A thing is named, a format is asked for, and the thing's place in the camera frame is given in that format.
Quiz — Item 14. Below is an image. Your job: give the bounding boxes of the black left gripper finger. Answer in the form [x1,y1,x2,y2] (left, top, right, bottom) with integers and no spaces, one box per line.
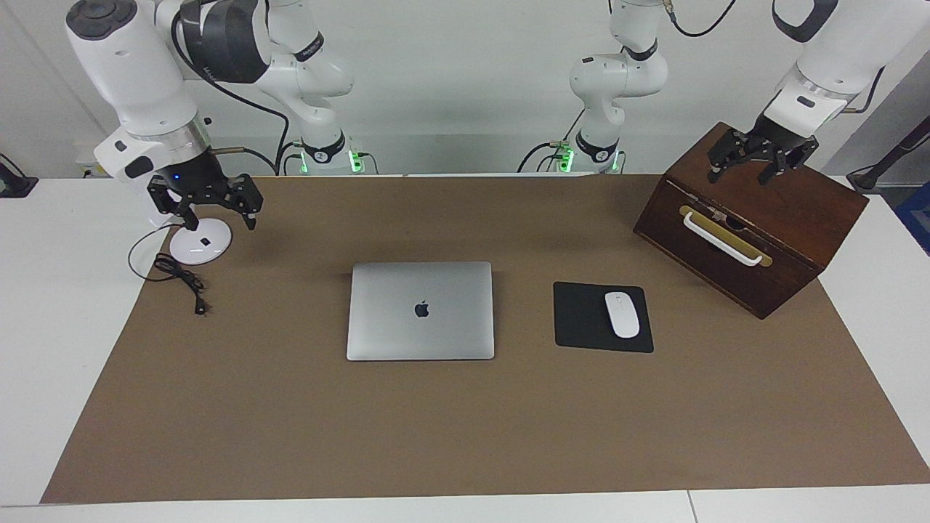
[758,144,820,186]
[708,132,749,184]

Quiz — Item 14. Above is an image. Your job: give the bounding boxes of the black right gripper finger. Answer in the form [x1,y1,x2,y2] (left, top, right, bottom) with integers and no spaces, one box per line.
[147,178,201,232]
[227,174,264,231]

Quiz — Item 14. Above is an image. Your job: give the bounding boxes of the silver grey laptop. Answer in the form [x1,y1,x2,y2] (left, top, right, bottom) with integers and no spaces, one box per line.
[346,261,496,362]

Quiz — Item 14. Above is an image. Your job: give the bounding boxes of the dark brown wooden box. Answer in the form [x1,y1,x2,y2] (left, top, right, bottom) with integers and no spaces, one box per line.
[633,121,870,320]

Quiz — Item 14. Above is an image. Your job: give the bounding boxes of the white desk lamp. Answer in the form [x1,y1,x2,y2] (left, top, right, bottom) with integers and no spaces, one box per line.
[169,216,233,266]

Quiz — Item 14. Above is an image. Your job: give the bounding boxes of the black tripod stand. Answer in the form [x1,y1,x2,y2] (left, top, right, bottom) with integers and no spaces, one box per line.
[846,116,930,193]

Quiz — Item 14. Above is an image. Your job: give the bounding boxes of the blue object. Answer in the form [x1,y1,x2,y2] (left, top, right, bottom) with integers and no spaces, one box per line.
[892,182,930,256]

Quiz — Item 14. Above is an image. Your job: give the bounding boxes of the black clamp stand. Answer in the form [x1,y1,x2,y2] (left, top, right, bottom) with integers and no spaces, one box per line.
[0,153,39,198]

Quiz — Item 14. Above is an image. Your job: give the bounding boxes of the white computer mouse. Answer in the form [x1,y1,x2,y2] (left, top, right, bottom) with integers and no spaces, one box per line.
[604,291,641,339]

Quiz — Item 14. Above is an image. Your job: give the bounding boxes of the black mouse pad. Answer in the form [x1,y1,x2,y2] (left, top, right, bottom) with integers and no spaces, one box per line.
[553,282,655,354]

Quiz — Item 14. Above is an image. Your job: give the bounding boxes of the brown table mat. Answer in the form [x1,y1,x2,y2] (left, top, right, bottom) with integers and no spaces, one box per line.
[40,174,930,504]

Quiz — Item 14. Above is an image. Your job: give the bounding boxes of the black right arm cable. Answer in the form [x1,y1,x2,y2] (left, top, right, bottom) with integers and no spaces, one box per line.
[171,15,291,177]

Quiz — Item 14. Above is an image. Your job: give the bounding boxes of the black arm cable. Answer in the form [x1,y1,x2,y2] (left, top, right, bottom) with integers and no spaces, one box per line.
[658,0,884,113]
[171,15,291,177]

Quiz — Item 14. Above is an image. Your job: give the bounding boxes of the white box handle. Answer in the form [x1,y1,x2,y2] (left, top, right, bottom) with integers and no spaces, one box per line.
[683,211,764,267]

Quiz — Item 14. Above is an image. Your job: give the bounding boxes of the black lamp power cable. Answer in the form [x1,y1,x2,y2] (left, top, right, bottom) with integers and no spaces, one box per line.
[128,224,210,317]

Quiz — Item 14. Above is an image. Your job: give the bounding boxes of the brass handle plate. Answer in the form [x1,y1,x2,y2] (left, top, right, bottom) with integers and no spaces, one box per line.
[679,206,773,268]

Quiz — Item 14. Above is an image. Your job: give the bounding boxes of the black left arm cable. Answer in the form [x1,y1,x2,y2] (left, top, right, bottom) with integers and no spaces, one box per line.
[658,0,884,113]

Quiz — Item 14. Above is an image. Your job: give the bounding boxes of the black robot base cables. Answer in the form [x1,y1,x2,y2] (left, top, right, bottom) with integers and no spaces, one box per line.
[517,109,582,174]

